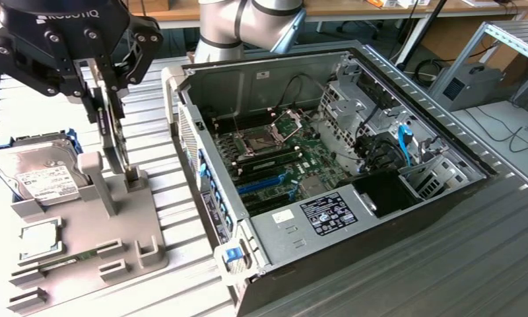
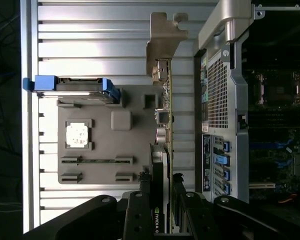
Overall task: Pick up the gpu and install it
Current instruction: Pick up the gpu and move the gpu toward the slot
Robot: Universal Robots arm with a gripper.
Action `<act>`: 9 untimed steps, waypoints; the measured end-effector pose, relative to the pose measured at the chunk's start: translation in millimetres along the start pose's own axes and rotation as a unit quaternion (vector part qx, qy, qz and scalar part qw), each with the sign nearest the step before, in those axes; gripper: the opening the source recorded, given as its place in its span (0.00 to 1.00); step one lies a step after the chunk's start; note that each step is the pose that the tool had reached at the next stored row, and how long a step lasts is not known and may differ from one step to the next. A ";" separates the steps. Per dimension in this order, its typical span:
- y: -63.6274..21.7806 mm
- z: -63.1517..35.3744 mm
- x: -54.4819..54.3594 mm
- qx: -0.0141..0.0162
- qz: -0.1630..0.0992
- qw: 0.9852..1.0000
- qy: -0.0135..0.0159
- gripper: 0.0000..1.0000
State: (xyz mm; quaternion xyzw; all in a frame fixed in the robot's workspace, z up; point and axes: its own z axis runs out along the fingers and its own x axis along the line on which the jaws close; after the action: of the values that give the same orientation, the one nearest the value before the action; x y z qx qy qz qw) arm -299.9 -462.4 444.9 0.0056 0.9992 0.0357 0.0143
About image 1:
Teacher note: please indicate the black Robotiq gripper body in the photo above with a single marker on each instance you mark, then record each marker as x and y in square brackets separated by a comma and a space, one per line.
[66, 29]

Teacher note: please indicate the graphics card with metal bracket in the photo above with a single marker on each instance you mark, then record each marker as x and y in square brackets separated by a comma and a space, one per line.
[116, 138]

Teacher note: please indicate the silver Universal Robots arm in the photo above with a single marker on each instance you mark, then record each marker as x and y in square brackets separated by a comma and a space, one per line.
[220, 26]

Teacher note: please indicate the silver hard disk drive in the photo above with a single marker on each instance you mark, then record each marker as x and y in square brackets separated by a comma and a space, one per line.
[39, 175]

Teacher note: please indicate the CPU socket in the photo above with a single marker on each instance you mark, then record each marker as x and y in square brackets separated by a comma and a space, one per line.
[259, 143]

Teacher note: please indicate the open metal socket cover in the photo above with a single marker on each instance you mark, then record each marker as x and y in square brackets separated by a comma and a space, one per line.
[290, 123]

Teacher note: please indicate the black installed RAM stick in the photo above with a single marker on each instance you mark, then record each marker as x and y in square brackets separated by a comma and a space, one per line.
[268, 162]

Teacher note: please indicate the blue expansion slot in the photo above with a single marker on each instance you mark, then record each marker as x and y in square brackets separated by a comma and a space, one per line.
[259, 185]

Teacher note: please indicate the green motherboard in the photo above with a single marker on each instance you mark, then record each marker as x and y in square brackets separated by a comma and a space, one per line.
[309, 155]

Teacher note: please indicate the grey plastic parts rack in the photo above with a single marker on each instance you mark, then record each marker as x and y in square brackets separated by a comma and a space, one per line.
[92, 231]

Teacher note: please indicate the black office chair base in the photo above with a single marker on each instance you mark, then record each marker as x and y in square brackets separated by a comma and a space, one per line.
[361, 26]

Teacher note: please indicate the silver disk bay cage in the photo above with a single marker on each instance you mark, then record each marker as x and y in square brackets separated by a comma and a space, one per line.
[347, 112]

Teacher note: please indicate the silver CPU chip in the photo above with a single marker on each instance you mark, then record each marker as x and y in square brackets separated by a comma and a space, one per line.
[39, 242]

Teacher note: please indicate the orange small box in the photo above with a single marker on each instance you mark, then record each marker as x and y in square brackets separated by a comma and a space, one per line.
[378, 3]

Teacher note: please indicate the small silver chipset heatsink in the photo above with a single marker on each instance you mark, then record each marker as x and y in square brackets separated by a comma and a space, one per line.
[314, 185]

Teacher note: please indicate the green RAM stick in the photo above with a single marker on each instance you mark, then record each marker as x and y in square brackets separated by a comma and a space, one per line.
[70, 259]

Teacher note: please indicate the black stand pole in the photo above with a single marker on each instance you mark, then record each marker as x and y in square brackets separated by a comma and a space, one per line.
[422, 33]

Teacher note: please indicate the blue case latch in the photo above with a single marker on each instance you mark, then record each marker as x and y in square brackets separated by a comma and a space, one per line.
[232, 255]

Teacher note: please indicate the grey power supply unit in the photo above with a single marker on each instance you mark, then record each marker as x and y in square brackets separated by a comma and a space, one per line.
[299, 231]

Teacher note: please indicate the long wooden desk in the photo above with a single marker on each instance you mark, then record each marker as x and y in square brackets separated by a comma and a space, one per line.
[466, 8]

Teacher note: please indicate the grey equipment box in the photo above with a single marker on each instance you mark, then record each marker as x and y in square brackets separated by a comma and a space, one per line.
[471, 86]

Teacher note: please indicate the open black PC case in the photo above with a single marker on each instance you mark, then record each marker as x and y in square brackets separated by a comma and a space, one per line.
[422, 237]

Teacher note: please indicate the aluminium profile frame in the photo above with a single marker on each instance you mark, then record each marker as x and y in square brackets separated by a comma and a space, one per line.
[510, 36]

